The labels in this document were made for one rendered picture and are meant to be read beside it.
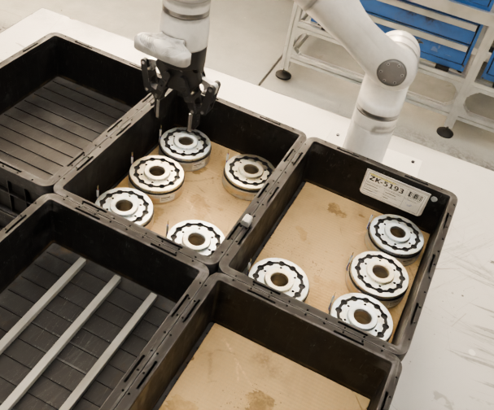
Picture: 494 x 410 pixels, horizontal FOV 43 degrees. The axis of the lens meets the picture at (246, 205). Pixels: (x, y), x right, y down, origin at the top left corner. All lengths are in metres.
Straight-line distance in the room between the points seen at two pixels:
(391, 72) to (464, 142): 1.91
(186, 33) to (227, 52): 2.34
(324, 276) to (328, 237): 0.10
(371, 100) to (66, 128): 0.62
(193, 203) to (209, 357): 0.33
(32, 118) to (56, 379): 0.61
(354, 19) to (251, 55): 2.12
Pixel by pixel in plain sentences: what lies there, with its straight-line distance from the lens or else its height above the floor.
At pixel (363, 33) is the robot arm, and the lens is 1.20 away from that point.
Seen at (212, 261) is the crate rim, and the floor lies 0.93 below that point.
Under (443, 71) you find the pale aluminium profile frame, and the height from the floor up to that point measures 0.30.
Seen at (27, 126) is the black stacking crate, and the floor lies 0.83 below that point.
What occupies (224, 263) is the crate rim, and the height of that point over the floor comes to 0.93.
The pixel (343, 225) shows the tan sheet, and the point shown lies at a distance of 1.19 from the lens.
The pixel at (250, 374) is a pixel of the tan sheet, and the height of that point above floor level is 0.83.
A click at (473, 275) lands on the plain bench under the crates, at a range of 1.41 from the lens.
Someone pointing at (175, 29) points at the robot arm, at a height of 1.18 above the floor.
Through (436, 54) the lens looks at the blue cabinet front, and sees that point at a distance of 2.94.
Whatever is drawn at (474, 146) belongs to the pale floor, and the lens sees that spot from 3.11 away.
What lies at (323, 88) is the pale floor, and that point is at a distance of 3.15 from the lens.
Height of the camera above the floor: 1.64
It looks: 43 degrees down
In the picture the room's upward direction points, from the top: 12 degrees clockwise
